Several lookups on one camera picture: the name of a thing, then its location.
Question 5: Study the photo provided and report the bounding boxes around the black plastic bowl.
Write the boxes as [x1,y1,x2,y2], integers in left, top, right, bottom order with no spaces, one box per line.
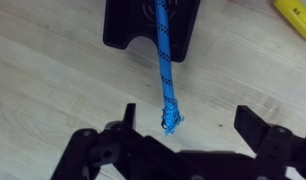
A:
[102,0,202,64]

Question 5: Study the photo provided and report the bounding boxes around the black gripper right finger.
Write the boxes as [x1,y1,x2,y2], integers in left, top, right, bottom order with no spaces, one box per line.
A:
[233,104,306,180]

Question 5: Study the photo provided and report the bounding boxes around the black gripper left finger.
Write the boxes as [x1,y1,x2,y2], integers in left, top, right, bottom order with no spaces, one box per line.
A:
[50,102,152,180]

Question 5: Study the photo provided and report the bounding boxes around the blue marker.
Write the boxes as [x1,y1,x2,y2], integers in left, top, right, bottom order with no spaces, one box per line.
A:
[154,0,185,136]

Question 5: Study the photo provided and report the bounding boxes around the yellow T-handle hex key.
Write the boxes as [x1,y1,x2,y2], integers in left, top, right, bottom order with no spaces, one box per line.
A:
[272,0,306,46]

